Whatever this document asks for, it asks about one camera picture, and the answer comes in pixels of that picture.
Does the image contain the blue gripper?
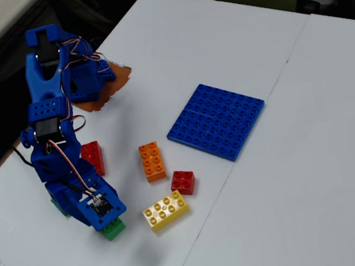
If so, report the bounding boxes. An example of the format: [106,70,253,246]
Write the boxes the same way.
[41,158,117,234]

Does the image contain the green 2x4 brick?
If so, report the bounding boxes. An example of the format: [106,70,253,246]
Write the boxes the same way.
[99,214,128,243]

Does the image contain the green 2x2 brick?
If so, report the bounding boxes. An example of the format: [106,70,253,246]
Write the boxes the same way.
[50,196,70,220]

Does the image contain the red 2x4 brick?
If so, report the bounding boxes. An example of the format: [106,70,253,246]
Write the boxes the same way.
[79,140,107,179]

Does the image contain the orange 2x4 brick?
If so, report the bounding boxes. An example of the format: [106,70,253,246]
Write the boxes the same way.
[137,140,169,184]

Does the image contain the yellow 2x4 brick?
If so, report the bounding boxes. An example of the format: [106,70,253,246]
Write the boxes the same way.
[139,188,193,235]

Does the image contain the red 2x2 brick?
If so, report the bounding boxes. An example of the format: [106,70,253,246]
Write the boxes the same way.
[168,167,198,199]

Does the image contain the blue 8x8 baseplate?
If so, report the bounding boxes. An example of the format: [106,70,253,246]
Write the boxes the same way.
[159,74,274,172]

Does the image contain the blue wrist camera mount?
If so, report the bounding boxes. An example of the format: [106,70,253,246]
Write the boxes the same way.
[74,181,130,235]

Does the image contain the red white black servo wires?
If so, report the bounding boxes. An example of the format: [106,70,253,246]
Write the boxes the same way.
[30,32,128,209]

